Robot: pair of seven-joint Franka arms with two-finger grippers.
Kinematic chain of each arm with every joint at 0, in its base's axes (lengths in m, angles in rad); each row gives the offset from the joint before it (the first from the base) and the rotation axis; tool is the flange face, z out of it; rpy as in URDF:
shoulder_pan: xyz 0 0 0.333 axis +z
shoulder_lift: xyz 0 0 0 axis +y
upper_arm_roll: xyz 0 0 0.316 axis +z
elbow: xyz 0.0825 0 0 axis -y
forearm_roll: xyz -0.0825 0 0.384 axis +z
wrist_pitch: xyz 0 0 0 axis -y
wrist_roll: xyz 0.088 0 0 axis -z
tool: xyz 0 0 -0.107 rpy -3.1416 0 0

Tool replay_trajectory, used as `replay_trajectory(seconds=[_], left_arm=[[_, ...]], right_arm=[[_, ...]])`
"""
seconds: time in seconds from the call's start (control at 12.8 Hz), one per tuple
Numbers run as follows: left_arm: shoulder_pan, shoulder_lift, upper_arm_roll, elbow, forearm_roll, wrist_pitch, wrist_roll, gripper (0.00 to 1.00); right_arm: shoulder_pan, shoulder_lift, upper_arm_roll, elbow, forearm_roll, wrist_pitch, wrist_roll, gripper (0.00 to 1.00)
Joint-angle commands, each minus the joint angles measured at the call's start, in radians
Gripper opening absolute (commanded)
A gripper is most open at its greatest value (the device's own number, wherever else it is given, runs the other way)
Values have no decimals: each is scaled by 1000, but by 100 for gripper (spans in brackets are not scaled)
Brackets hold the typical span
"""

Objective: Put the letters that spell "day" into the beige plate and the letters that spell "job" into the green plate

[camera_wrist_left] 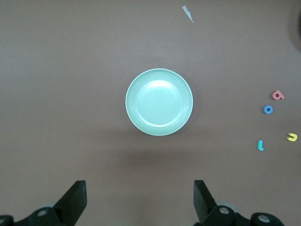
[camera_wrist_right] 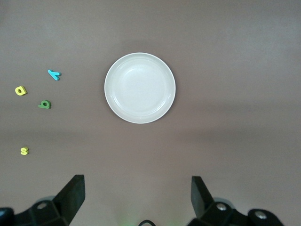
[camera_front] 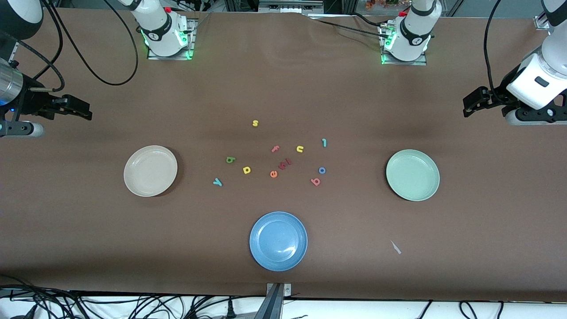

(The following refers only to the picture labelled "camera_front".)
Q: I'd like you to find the beige brown plate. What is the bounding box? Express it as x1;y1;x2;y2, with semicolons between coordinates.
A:
124;145;178;197

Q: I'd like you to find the pale green plate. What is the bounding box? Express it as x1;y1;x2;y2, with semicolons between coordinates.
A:
386;149;440;202

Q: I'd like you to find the orange decoration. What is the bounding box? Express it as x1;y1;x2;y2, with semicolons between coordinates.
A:
365;0;410;10

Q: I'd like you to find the blue plate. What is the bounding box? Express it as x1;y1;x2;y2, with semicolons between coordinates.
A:
249;211;308;272

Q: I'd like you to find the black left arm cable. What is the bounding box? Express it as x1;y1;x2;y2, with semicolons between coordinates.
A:
484;0;505;100

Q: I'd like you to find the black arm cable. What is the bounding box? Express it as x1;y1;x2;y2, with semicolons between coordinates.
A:
42;0;139;86
484;0;505;100

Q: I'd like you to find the aluminium table edge rail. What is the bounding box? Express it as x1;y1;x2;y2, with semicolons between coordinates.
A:
5;39;22;69

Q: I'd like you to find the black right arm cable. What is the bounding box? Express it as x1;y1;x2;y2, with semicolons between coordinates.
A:
42;0;139;86

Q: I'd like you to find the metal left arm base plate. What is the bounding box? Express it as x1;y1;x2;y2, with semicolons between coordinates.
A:
380;24;428;66

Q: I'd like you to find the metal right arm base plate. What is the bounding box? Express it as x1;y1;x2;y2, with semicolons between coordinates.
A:
148;18;196;60

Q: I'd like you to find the black cable on table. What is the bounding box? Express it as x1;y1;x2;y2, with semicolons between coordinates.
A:
306;12;390;40

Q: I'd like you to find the aluminium frame structure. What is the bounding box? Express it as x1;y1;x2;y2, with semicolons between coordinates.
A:
224;0;355;14

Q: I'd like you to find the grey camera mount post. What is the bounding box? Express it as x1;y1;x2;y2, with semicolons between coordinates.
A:
255;283;293;319

